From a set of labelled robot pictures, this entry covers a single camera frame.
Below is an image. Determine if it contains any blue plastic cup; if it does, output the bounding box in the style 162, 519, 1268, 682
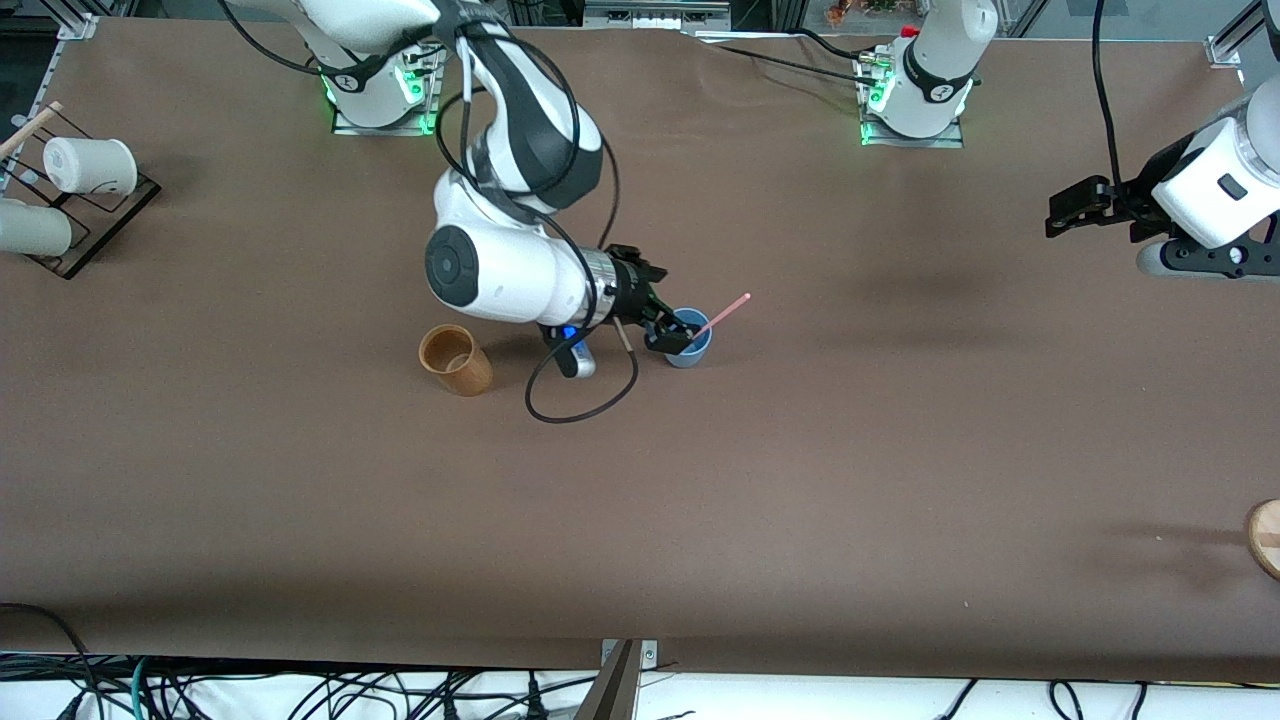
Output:
662, 307, 715, 370

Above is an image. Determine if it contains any pink straw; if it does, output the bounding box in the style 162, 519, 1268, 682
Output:
688, 292, 752, 348

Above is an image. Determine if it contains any brown wooden cup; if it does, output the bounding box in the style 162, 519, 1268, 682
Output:
417, 324, 494, 397

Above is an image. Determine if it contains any white cup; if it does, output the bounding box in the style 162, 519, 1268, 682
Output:
0, 197, 74, 258
42, 136, 139, 199

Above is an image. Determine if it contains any grey metal device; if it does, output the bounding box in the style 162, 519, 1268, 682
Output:
584, 0, 733, 32

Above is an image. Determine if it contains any round wooden disc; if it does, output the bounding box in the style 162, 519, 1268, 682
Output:
1245, 498, 1280, 582

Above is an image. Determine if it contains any wooden rack stick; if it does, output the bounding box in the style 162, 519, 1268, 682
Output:
0, 100, 64, 161

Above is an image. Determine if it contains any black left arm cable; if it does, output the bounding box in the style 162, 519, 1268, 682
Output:
1090, 0, 1131, 206

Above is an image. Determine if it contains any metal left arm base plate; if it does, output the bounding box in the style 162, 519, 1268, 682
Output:
857, 50, 967, 150

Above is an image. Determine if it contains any aluminium frame profile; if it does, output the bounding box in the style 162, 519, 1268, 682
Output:
1206, 0, 1269, 70
55, 0, 102, 42

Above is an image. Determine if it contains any black cable to arm base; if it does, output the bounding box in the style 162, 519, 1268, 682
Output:
690, 27, 883, 93

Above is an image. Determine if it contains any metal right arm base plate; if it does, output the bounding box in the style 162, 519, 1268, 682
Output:
331, 42, 442, 137

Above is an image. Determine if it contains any small metal table bracket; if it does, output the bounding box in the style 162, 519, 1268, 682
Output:
600, 639, 659, 671

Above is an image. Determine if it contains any dark camera mount bar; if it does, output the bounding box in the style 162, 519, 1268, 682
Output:
574, 640, 642, 720

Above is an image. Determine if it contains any black wire cup rack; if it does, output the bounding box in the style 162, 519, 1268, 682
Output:
0, 108, 162, 281

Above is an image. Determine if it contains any black floor cable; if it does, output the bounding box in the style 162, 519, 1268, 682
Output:
0, 602, 97, 720

